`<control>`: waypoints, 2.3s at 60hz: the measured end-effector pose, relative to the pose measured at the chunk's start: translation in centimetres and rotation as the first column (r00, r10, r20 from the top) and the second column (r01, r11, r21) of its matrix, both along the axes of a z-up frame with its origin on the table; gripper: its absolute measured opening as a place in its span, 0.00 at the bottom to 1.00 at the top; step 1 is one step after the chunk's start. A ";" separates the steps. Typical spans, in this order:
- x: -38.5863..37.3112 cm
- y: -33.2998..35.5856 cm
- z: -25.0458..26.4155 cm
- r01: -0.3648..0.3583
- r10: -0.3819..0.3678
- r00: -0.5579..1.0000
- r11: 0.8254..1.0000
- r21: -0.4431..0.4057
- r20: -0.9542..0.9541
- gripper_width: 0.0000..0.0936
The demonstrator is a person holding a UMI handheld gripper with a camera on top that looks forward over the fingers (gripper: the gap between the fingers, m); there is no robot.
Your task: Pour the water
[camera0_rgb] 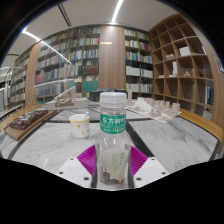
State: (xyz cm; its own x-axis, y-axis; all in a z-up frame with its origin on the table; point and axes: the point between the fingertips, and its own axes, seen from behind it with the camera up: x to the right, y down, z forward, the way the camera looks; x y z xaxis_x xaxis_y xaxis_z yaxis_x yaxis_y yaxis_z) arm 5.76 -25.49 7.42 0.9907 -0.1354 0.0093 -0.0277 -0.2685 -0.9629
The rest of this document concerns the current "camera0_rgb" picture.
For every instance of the clear bottle with green label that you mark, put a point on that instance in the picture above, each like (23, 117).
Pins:
(113, 133)

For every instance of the wooden cubby shelf unit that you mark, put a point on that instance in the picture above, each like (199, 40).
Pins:
(180, 66)

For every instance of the wide bookshelf full of books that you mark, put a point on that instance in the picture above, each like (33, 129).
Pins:
(66, 66)

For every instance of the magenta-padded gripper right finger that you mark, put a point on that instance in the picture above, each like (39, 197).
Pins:
(150, 170)

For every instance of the long ceiling light strip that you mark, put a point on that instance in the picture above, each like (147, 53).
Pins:
(116, 11)

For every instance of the white city block model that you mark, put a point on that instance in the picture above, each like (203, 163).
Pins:
(153, 108)

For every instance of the dark model on wooden board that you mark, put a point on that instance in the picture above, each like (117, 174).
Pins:
(26, 121)

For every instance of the narrow bookshelf full of books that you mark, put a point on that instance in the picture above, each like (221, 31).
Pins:
(138, 63)

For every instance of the white mug with yellow rim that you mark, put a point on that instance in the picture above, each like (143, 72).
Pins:
(79, 128)

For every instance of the white architectural building model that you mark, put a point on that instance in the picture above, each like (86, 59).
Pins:
(66, 100)

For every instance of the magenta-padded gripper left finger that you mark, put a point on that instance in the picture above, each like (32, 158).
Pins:
(74, 170)

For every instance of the dark grey building model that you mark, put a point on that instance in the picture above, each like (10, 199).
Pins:
(94, 96)

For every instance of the light blue spoon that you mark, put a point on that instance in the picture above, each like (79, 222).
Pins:
(86, 115)

